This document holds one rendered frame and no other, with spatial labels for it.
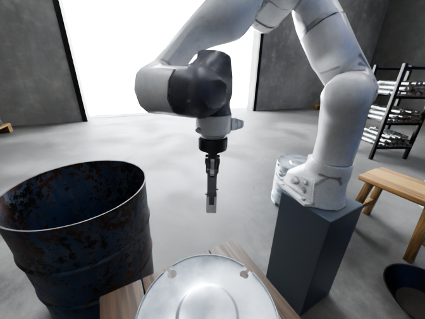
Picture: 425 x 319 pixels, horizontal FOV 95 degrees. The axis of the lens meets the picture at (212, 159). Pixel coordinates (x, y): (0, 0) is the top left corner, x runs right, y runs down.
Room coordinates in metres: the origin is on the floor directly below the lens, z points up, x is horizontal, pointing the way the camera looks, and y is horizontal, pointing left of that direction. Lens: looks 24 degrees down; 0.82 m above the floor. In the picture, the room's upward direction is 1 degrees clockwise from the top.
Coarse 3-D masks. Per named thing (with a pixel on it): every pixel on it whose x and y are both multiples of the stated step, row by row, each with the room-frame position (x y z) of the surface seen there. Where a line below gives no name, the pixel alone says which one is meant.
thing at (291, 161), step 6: (282, 156) 1.29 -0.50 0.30; (288, 156) 1.29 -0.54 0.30; (294, 156) 1.29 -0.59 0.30; (300, 156) 1.29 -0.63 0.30; (306, 156) 1.29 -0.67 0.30; (282, 162) 1.19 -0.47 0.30; (288, 162) 1.19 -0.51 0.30; (294, 162) 1.18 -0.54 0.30; (300, 162) 1.18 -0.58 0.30; (288, 168) 1.08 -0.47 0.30
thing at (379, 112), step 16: (384, 80) 2.24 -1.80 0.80; (400, 80) 1.97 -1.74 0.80; (400, 96) 1.98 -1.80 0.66; (416, 96) 1.99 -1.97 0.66; (384, 112) 2.08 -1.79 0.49; (400, 112) 1.95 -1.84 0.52; (416, 112) 1.99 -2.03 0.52; (368, 128) 2.24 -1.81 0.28; (384, 128) 1.98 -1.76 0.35; (416, 128) 2.02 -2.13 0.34; (384, 144) 1.98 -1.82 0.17; (400, 144) 1.99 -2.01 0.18
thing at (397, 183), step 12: (384, 168) 1.05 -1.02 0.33; (372, 180) 0.91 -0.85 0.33; (384, 180) 0.90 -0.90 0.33; (396, 180) 0.90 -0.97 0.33; (408, 180) 0.90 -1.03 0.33; (420, 180) 0.91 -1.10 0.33; (360, 192) 0.95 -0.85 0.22; (372, 192) 1.04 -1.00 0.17; (396, 192) 0.81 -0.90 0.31; (408, 192) 0.79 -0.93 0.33; (420, 192) 0.79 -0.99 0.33; (372, 204) 1.02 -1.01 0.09; (420, 204) 0.73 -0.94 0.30; (420, 216) 0.73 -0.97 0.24; (420, 228) 0.71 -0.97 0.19; (420, 240) 0.69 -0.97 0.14; (408, 252) 0.70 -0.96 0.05
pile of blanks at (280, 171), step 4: (276, 164) 1.21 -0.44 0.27; (276, 168) 1.19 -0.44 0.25; (280, 168) 1.13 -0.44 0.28; (284, 168) 1.11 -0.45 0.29; (276, 172) 1.17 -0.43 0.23; (280, 172) 1.13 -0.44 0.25; (284, 172) 1.10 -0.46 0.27; (276, 176) 1.18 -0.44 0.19; (280, 176) 1.14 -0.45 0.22; (284, 176) 1.10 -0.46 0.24; (276, 180) 1.17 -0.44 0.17; (276, 184) 1.15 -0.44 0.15; (276, 188) 1.14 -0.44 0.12; (280, 188) 1.11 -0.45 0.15; (272, 192) 1.20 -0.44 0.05; (276, 192) 1.13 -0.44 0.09; (280, 192) 1.11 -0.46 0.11; (272, 196) 1.18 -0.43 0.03; (276, 196) 1.13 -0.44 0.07; (280, 196) 1.10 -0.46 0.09; (272, 200) 1.17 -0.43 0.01; (276, 200) 1.12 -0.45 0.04; (276, 204) 1.13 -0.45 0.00
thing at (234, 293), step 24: (192, 264) 0.36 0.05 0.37; (216, 264) 0.36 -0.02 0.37; (240, 264) 0.36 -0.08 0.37; (168, 288) 0.30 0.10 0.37; (192, 288) 0.30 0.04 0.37; (216, 288) 0.29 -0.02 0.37; (240, 288) 0.30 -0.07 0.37; (264, 288) 0.30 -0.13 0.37; (144, 312) 0.24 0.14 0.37; (168, 312) 0.25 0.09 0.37; (192, 312) 0.24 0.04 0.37; (216, 312) 0.24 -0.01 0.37; (240, 312) 0.25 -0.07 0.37; (264, 312) 0.25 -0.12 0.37
